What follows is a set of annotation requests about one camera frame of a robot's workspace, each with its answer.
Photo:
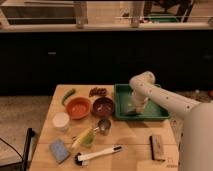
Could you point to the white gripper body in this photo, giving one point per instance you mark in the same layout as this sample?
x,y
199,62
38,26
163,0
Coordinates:
x,y
138,100

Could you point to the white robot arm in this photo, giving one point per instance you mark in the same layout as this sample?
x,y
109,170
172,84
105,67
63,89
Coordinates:
x,y
196,144

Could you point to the green plastic tray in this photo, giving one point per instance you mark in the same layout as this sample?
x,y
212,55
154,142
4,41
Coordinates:
x,y
125,110

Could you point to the dark purple bowl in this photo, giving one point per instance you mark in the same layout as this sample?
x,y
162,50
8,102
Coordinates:
x,y
103,107

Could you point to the red brown food pile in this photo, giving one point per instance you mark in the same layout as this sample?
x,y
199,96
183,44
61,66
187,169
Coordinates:
x,y
98,92

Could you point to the metal measuring cup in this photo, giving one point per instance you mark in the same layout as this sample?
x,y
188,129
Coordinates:
x,y
103,127

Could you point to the wooden block brush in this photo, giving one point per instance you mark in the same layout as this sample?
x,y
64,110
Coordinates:
x,y
157,149

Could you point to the orange bowl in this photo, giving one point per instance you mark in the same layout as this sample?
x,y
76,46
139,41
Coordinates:
x,y
78,108

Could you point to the green pepper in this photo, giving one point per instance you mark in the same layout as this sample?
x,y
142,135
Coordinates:
x,y
68,94

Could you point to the yellow green corn toy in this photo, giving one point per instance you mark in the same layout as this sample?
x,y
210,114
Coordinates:
x,y
84,139

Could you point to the white cup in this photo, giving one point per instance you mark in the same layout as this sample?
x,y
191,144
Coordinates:
x,y
61,121

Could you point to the white dish brush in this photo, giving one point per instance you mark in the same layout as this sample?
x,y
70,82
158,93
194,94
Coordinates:
x,y
80,159

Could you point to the blue sponge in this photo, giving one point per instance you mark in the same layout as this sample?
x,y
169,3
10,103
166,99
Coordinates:
x,y
59,151

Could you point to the black chair frame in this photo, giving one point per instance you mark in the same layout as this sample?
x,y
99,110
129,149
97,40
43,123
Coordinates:
x,y
22,165

